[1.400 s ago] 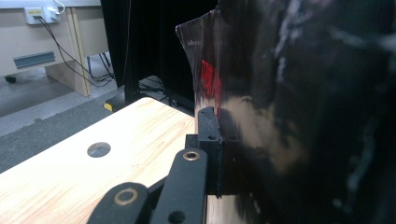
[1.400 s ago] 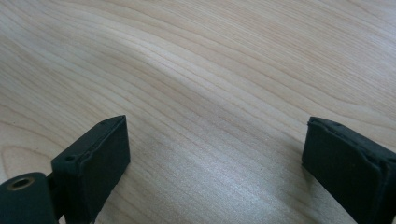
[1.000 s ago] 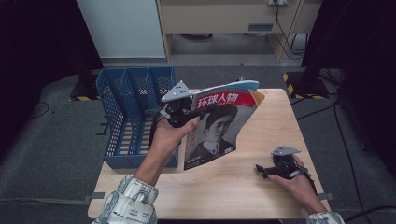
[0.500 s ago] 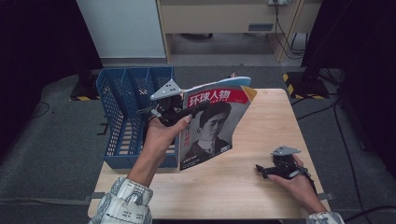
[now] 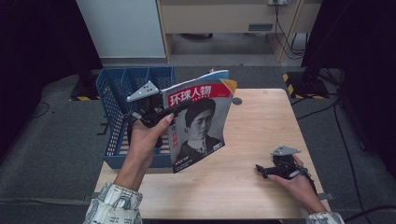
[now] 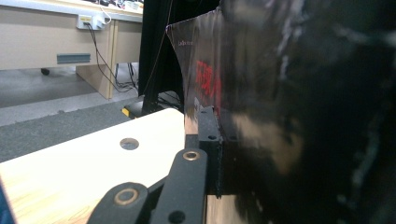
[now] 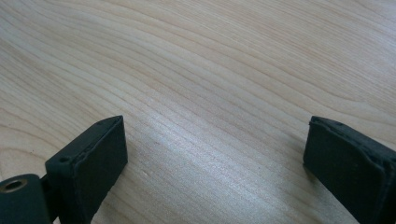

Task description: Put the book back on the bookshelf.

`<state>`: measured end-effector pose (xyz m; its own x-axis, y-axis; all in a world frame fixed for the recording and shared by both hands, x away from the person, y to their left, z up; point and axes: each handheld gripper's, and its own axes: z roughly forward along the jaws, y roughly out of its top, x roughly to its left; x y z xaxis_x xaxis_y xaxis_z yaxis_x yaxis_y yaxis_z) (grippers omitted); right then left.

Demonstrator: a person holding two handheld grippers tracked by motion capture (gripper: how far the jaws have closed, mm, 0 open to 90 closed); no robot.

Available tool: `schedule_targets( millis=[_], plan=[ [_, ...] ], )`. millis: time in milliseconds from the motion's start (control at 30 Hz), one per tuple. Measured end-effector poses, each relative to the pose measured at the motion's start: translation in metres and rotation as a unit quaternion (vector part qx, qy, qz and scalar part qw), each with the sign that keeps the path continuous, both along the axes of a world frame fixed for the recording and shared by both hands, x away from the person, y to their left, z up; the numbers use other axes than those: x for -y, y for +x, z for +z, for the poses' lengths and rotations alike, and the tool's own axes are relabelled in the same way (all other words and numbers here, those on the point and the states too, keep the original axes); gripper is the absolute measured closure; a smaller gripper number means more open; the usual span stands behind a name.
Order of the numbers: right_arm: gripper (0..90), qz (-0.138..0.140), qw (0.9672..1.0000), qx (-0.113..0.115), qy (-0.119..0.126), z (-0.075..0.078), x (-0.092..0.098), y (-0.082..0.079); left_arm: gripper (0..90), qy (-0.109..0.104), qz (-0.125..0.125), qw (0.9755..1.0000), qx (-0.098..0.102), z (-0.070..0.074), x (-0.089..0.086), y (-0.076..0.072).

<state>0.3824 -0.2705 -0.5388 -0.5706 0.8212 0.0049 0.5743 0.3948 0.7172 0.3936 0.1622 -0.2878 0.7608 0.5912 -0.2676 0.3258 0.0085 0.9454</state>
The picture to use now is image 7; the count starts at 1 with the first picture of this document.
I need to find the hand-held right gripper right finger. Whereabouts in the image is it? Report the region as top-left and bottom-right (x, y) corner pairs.
(303, 115), (396, 224)

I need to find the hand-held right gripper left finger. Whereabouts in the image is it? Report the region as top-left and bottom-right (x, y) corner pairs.
(45, 115), (129, 224)

